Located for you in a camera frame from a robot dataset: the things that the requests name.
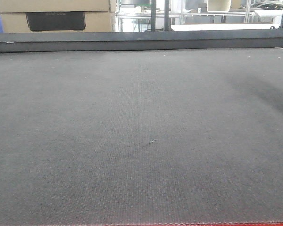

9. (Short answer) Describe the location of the dark grey fabric mat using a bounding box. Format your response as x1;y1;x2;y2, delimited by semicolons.
0;48;283;226

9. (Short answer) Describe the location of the cardboard box with black print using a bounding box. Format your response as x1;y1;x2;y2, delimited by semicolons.
0;11;115;33

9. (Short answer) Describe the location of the beige background monitor box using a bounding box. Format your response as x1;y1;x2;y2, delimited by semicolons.
207;0;231;12

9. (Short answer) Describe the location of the white background workbench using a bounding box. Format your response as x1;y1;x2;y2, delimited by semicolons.
116;9;283;32

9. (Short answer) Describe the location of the upper cardboard box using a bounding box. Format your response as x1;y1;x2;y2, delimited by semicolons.
0;0;116;13

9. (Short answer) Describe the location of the black vertical post right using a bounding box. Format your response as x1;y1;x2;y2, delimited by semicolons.
164;0;170;31

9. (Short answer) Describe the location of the black vertical post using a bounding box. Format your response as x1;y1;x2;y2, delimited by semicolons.
151;0;156;32
164;0;170;31

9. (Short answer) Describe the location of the black vertical post left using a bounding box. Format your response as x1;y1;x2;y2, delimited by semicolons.
151;0;156;32

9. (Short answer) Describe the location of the dark grey table rail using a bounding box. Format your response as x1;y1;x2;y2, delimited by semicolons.
0;28;283;53

